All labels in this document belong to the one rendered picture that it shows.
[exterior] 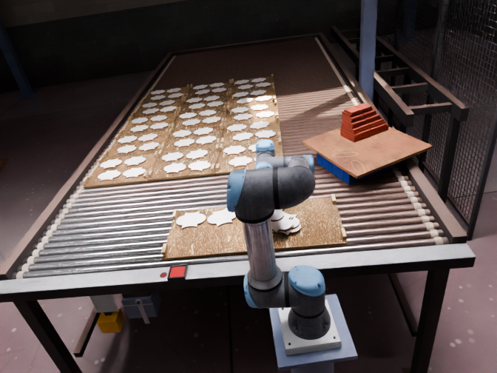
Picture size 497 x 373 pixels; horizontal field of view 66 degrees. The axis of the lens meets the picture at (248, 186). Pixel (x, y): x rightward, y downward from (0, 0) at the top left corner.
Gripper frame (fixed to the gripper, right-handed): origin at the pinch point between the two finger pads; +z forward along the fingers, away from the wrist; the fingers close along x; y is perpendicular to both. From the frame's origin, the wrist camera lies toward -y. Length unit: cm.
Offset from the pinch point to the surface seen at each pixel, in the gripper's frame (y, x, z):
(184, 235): -31.3, -27.7, 11.2
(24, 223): -290, -69, 104
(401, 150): 18, 83, 1
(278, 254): 10.8, -7.4, 13.2
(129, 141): -154, 9, 10
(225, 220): -23.5, -8.3, 10.2
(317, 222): 12.0, 18.4, 11.3
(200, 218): -34.7, -15.5, 10.1
